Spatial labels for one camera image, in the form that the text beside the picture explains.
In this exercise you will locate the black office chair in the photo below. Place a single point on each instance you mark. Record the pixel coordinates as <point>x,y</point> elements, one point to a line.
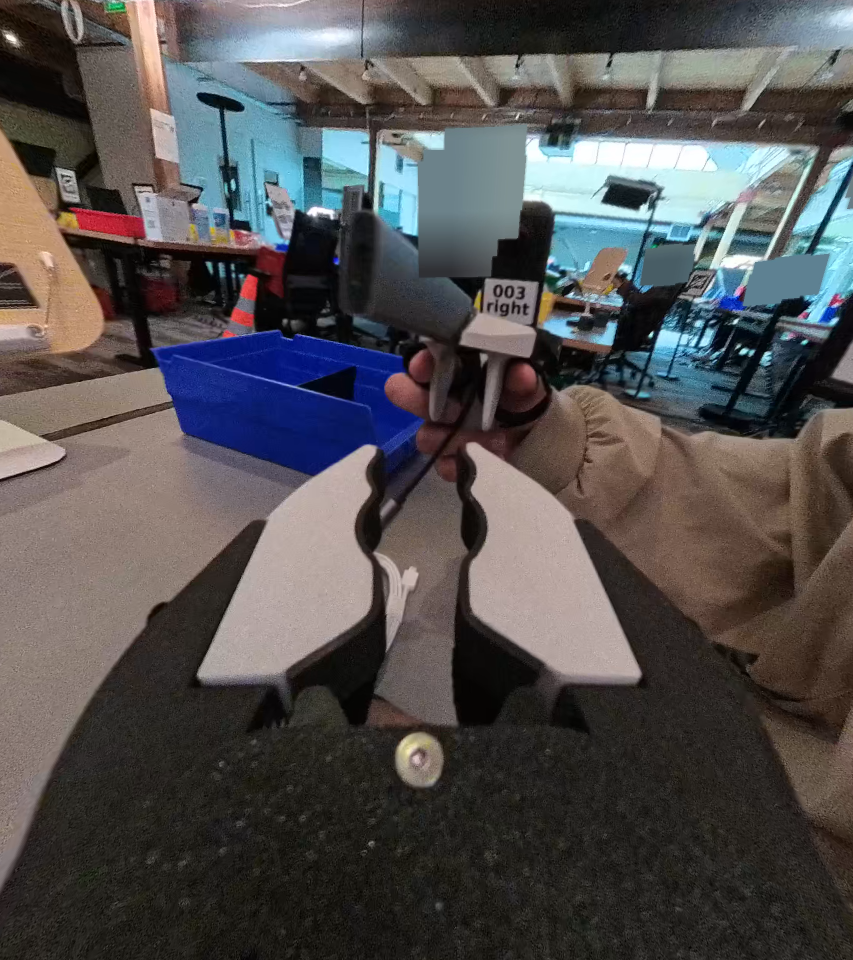
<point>306,262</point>

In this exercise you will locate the black light on stand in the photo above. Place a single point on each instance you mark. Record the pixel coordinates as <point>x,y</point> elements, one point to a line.
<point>629,193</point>

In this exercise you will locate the black-legged wooden table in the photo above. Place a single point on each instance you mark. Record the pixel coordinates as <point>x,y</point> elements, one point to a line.
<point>171,246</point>

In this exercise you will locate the orange traffic cone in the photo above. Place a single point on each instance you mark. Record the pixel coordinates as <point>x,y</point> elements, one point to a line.
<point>243,311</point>

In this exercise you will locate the person's right hand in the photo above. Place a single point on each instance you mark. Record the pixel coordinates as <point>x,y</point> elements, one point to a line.
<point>520,379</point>

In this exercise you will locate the wooden stand with white base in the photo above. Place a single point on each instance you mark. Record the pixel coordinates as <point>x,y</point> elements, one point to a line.
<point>6,225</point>

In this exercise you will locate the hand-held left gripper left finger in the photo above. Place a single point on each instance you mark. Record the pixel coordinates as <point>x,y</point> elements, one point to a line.
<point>291,600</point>

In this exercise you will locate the small red storage bin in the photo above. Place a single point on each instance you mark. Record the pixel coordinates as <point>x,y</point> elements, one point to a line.
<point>108,223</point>

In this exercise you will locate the blue storage bin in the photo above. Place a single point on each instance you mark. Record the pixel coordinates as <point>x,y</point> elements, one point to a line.
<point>246,420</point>

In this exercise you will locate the grey USB hub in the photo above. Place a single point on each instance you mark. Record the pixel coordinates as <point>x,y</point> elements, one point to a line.
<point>404,277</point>

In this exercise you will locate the person's right forearm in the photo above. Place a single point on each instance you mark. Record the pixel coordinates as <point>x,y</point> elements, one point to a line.
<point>696,510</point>

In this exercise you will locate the black floor lamp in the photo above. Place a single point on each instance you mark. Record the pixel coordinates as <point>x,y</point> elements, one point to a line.
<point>225,150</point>

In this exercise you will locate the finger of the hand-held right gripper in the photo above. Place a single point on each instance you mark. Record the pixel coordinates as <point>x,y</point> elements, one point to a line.
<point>501,337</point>

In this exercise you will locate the grey desk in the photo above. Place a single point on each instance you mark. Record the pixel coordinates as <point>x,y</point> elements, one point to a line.
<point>96,562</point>

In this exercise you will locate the person's beige jacket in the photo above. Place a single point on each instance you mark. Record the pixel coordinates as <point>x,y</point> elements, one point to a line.
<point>846,787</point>

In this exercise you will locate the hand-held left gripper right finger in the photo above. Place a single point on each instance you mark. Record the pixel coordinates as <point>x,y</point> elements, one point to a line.
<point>546,600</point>

